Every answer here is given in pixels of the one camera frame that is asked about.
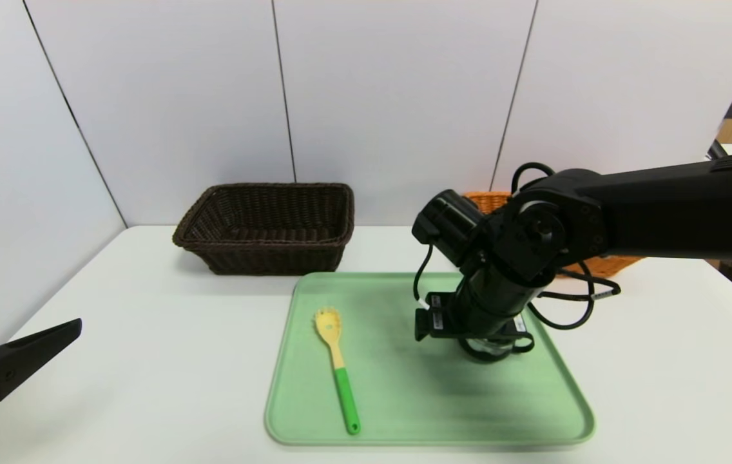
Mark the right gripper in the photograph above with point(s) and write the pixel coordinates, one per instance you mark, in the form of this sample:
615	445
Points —
438	318

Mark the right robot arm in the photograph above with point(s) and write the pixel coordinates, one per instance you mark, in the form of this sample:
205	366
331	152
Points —
662	206

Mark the orange wicker basket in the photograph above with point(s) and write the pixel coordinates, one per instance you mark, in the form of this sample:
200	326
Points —
604	265

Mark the dark brown wicker basket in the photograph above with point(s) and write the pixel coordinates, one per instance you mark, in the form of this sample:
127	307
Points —
263	258

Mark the light green plastic tray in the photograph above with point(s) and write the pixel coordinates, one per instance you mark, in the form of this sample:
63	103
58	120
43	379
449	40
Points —
372	399

